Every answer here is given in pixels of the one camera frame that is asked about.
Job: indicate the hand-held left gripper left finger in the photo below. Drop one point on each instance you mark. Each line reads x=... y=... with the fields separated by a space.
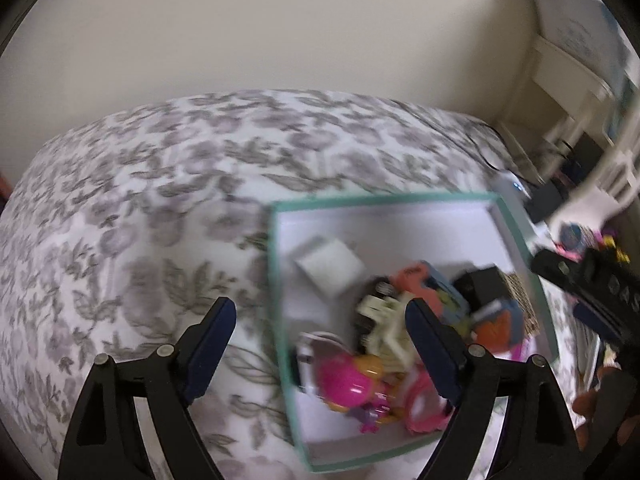
x=210 y=355

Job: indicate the orange and blue toy block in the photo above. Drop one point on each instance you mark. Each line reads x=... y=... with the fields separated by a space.
x=497 y=327
x=425 y=285

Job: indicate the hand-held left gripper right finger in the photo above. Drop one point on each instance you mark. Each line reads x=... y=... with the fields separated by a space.
x=435 y=355

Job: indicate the white block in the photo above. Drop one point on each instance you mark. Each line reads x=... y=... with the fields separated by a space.
x=327 y=265

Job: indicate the cream plastic toy piece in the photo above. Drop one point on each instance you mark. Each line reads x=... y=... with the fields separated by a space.
x=387 y=330

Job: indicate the floral blanket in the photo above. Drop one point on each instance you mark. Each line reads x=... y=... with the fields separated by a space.
x=150 y=210

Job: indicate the white printed board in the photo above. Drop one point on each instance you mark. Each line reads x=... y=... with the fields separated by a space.
x=575 y=20

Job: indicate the metal wristwatch with blue dial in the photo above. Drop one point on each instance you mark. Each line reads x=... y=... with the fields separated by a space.
x=575 y=237

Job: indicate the teal shallow box tray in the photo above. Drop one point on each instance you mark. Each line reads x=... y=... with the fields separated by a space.
x=400 y=225

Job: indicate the pink helmet pup toy figure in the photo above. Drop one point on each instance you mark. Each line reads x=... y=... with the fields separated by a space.
x=345 y=380

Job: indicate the white power strip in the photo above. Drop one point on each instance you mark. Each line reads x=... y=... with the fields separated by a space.
x=510 y=187

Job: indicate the black power adapter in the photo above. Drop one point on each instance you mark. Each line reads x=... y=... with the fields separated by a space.
x=545 y=200

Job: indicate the reddish brown object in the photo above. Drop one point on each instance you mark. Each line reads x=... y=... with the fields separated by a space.
x=586 y=402

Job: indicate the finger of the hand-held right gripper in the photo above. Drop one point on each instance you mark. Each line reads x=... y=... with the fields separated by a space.
x=557 y=267
x=595 y=322

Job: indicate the black yellow object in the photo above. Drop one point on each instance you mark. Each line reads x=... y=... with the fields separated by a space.
x=612 y=247

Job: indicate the gold rectangular patterned case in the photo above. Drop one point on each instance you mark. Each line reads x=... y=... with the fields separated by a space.
x=522 y=300

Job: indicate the black box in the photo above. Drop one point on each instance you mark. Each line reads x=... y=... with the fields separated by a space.
x=480 y=285

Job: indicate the white bedside shelf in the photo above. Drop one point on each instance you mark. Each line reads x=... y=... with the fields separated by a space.
x=555 y=70

